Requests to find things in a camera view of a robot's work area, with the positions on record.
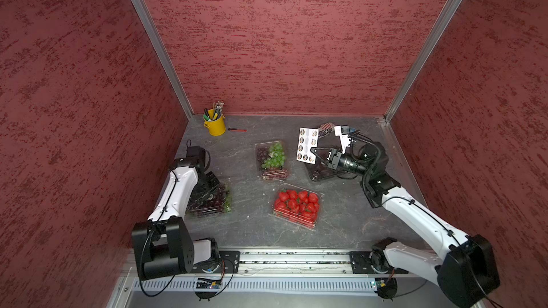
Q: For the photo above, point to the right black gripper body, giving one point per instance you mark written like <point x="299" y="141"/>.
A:
<point x="334" y="164"/>

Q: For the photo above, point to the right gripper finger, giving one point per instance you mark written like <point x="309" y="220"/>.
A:
<point x="321" y="157"/>
<point x="321" y="149"/>

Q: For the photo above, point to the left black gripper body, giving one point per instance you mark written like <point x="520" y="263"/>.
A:
<point x="209" y="184"/>

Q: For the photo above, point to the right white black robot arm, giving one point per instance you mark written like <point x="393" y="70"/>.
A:
<point x="461" y="265"/>

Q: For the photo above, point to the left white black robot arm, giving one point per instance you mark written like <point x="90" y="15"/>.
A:
<point x="163" y="246"/>

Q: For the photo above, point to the dark plums clear box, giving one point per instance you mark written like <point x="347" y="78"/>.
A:
<point x="319" y="172"/>

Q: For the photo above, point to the dark grapes clear box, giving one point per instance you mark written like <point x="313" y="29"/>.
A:
<point x="220" y="202"/>

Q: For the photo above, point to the mixed grapes clear box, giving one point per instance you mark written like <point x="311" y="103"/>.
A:
<point x="271" y="160"/>

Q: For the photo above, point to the yellow pen cup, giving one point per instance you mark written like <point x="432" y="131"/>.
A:
<point x="216" y="128"/>

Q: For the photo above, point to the strawberries clear box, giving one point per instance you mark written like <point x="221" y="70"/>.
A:
<point x="297" y="205"/>

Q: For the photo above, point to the pens in cup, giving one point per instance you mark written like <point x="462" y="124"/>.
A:
<point x="215" y="113"/>

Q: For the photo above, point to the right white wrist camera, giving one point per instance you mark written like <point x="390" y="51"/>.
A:
<point x="344" y="132"/>

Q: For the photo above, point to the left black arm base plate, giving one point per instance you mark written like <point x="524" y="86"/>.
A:
<point x="224" y="261"/>

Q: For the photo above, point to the front aluminium rail frame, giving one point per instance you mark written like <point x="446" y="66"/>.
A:
<point x="278" y="278"/>

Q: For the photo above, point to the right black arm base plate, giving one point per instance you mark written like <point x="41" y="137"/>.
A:
<point x="360" y="262"/>

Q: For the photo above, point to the left aluminium corner post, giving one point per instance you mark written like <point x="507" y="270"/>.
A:
<point x="162" y="54"/>

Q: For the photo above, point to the aluminium corner post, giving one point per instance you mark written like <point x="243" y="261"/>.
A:
<point x="443" y="20"/>
<point x="162" y="54"/>

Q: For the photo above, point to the right aluminium corner post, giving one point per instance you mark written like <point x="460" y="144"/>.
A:
<point x="443" y="20"/>

